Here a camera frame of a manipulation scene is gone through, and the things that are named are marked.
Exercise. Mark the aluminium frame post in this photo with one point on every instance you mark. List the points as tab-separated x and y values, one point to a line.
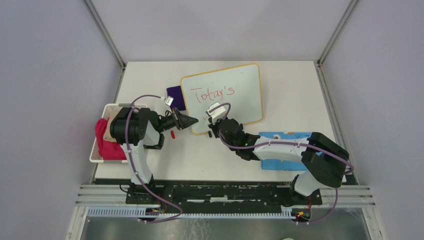
337	31
104	32

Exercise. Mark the beige cloth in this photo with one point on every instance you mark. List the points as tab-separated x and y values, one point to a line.
107	135

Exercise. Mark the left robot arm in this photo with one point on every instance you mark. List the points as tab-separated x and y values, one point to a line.
137	130

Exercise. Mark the yellow-framed whiteboard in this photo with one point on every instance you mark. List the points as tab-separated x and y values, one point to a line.
238	85

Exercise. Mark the white plastic basket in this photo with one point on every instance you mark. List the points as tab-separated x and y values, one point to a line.
94	155

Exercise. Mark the right aluminium frame post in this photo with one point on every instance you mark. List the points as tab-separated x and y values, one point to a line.
337	31

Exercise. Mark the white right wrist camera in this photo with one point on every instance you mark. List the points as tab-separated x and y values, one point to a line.
215	112

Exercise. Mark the left aluminium frame post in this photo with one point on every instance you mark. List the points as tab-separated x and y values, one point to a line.
104	32

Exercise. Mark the red marker cap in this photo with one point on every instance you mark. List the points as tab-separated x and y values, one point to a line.
173	134

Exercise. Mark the purple cloth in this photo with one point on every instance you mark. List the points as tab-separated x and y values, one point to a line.
178	99

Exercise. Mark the blue patterned cloth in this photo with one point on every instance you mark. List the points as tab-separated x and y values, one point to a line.
278	164

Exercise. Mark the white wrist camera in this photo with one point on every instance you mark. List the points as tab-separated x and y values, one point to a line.
168	101
215	112

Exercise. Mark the pink cloth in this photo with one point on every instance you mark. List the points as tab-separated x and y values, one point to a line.
108	150

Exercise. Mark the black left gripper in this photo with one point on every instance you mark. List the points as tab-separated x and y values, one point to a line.
181	121

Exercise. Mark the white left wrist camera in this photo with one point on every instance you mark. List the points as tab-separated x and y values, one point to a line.
168	101

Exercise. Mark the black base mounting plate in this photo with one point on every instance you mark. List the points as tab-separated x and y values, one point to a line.
219	197

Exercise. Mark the white cable duct rail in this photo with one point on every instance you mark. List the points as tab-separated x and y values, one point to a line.
143	212

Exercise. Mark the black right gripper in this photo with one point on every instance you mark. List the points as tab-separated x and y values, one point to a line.
214	127

